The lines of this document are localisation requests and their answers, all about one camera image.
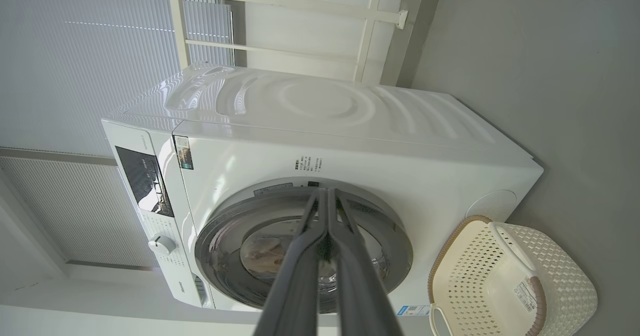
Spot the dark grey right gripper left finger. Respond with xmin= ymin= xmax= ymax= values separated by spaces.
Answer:
xmin=254 ymin=189 xmax=328 ymax=336

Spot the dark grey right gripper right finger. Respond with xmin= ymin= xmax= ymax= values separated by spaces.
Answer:
xmin=328 ymin=189 xmax=404 ymax=336

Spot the washing machine door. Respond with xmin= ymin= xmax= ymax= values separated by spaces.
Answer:
xmin=195 ymin=178 xmax=414 ymax=314

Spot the cream perforated laundry basket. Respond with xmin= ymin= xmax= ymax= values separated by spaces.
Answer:
xmin=427 ymin=215 xmax=598 ymax=336

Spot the white front-load washing machine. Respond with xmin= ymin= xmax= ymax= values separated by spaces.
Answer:
xmin=100 ymin=61 xmax=545 ymax=317

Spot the blue white energy label sticker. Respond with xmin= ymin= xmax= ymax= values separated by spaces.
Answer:
xmin=397 ymin=304 xmax=431 ymax=317

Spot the white metal rack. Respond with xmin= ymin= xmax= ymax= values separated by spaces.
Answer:
xmin=167 ymin=0 xmax=409 ymax=84

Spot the white pleated window blind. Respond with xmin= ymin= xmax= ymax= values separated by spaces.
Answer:
xmin=0 ymin=0 xmax=236 ymax=268

